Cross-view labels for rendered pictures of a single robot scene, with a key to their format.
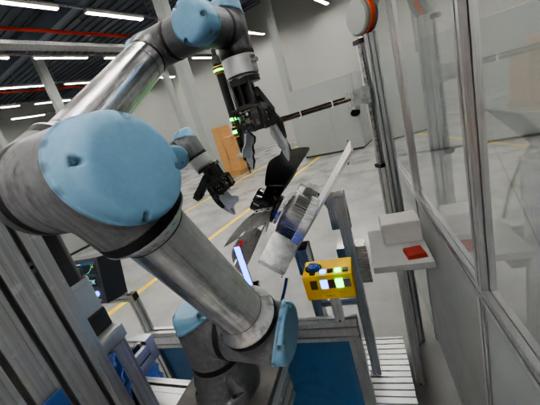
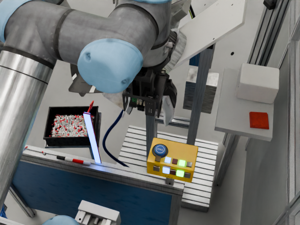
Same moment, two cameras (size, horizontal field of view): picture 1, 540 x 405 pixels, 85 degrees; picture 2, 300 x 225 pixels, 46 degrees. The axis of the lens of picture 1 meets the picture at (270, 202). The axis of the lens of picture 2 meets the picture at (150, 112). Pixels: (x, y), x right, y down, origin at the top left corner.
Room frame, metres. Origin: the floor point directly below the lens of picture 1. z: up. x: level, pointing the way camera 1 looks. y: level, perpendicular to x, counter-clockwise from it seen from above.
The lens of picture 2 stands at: (0.27, 0.01, 2.12)
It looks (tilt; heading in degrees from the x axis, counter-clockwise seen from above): 53 degrees down; 355
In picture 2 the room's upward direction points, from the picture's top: straight up
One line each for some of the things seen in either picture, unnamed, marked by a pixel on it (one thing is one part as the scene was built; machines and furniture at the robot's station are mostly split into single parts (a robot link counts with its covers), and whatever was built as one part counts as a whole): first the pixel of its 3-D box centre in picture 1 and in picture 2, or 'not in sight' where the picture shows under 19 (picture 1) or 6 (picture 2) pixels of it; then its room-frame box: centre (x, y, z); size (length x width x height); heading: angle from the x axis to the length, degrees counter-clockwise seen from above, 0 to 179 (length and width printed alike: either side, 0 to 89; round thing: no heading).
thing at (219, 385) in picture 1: (222, 366); not in sight; (0.56, 0.21, 1.09); 0.15 x 0.15 x 0.10
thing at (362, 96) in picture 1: (358, 96); not in sight; (1.48, -0.56, 1.54); 0.10 x 0.07 x 0.08; 106
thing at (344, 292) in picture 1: (329, 280); (172, 160); (0.87, -0.12, 1.02); 0.16 x 0.10 x 0.11; 71
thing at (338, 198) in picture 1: (360, 296); (194, 123); (1.32, -0.32, 0.58); 0.09 x 0.04 x 1.15; 161
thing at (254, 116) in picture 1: (250, 104); (146, 80); (0.72, -0.02, 1.62); 0.09 x 0.08 x 0.12; 161
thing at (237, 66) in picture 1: (242, 67); (148, 45); (0.72, -0.03, 1.70); 0.08 x 0.08 x 0.05
